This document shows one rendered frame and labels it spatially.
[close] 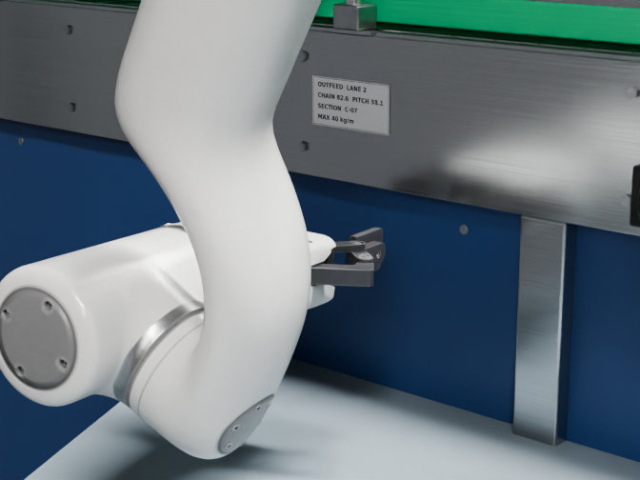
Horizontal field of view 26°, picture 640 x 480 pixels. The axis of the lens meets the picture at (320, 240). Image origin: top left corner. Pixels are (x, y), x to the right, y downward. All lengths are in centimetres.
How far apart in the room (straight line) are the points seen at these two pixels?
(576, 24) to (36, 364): 45
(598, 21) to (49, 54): 60
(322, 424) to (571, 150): 29
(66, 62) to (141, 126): 62
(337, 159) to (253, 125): 39
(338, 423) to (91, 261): 35
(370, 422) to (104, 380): 35
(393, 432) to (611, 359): 18
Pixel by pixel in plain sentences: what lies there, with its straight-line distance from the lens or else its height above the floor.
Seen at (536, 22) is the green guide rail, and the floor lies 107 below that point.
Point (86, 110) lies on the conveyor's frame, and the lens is 135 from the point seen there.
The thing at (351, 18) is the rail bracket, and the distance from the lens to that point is 110.
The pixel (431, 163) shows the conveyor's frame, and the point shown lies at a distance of 107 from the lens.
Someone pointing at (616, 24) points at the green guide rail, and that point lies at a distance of 100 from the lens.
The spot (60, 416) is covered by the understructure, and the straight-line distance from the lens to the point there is 153.
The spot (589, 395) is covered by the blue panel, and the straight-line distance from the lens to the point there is 107.
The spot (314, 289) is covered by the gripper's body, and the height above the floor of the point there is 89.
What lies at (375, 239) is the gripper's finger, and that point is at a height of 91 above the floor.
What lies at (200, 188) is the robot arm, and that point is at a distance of 74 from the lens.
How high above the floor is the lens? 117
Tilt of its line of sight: 15 degrees down
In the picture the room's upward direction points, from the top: straight up
